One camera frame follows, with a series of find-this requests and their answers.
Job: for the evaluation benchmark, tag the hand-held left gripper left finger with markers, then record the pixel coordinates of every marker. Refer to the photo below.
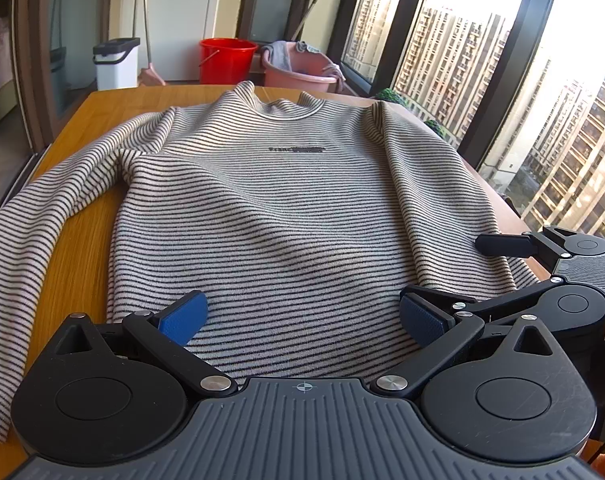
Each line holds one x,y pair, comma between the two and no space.
182,317

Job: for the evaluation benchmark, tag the white bin with black lid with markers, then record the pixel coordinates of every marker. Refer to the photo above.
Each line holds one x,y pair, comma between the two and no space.
116,67

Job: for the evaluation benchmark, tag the black white striped sweater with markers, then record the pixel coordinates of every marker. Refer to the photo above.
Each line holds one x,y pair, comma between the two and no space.
282,210

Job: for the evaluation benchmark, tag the red plastic bucket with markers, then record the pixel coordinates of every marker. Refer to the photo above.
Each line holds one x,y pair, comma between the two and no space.
227,62

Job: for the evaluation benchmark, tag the grey cloth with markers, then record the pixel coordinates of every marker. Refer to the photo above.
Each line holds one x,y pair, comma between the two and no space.
280,55

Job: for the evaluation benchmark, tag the brown framed glass door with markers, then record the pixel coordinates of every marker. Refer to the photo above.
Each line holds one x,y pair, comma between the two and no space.
275,0

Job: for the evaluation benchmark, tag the pink plastic basin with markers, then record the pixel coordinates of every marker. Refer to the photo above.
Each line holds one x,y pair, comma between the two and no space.
302,77

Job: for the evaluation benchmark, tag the small blue-grey cloth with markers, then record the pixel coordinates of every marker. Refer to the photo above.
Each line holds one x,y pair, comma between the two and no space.
307,48

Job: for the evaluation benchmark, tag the pink broom and dustpan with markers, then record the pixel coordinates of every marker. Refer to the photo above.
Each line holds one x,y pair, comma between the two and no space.
150,72

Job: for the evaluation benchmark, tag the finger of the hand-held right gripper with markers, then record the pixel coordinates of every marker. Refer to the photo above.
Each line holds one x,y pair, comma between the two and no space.
502,305
504,246

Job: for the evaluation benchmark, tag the metal mop pole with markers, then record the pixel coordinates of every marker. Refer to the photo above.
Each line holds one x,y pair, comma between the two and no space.
312,2

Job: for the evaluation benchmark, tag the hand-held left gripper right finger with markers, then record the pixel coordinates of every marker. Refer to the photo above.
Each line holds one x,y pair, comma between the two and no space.
425,320

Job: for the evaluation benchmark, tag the small pink cloth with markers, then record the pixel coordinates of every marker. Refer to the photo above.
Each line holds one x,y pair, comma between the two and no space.
335,72

